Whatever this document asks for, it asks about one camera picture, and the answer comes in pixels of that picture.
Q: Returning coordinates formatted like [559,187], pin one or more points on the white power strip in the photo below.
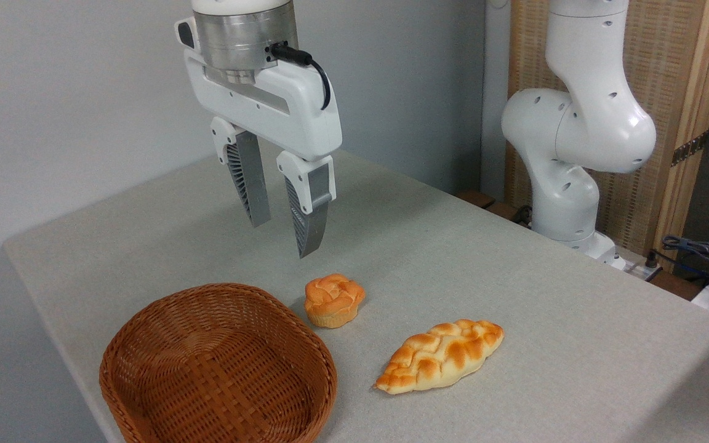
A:
[634,269]

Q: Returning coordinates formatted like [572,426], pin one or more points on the round braided bread bun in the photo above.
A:
[333,299]

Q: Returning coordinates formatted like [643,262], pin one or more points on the brown wicker basket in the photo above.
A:
[219,369]

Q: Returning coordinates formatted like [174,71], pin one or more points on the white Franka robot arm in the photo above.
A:
[582,123]

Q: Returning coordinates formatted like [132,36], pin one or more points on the grey tablecloth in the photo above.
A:
[514,320]

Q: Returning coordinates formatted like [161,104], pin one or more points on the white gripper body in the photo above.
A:
[287,104]

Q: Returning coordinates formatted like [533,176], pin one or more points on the wooden rattan folding screen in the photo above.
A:
[674,74]

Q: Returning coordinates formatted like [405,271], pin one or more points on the long braided bread loaf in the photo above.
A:
[440,355]

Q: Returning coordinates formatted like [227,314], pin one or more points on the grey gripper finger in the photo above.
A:
[250,175]
[312,215]

